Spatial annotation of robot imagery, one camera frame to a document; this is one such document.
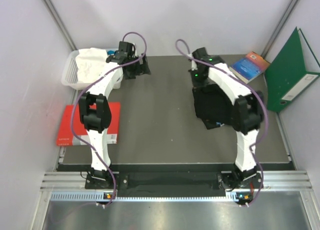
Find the aluminium rail frame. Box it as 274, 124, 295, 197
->
30, 170, 320, 229

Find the blue orange book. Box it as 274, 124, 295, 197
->
229, 52, 270, 84

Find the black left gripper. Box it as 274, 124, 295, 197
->
124, 53, 150, 79

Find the white t-shirt with flower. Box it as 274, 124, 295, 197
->
75, 48, 108, 84

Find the white plastic laundry basket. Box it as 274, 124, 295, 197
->
61, 49, 116, 90

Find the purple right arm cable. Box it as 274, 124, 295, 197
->
174, 39, 270, 207

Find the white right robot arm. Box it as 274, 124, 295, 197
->
189, 47, 264, 188

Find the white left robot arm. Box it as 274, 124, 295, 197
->
77, 40, 151, 188

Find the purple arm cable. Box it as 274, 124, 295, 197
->
174, 39, 270, 207
70, 31, 148, 207

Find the green binder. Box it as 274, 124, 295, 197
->
265, 28, 320, 113

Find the black printed t-shirt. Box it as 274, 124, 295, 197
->
202, 119, 225, 130

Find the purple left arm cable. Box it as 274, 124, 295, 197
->
70, 31, 148, 207

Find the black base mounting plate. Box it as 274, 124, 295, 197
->
85, 172, 262, 191

